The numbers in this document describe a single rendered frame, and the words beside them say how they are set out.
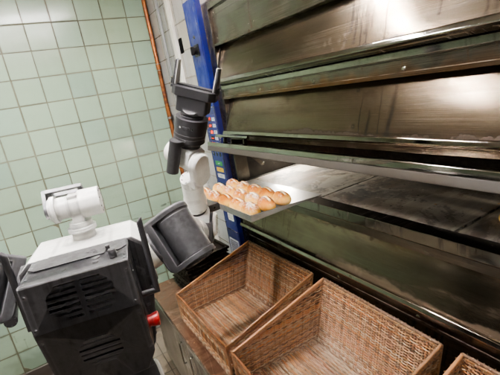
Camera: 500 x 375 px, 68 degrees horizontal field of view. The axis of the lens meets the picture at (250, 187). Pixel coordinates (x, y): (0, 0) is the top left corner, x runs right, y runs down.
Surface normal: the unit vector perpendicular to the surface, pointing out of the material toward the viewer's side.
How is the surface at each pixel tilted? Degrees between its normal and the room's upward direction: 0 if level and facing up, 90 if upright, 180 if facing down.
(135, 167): 90
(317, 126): 70
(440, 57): 90
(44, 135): 90
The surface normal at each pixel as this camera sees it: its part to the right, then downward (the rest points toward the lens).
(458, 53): -0.84, 0.28
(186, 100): -0.20, 0.41
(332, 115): -0.85, -0.07
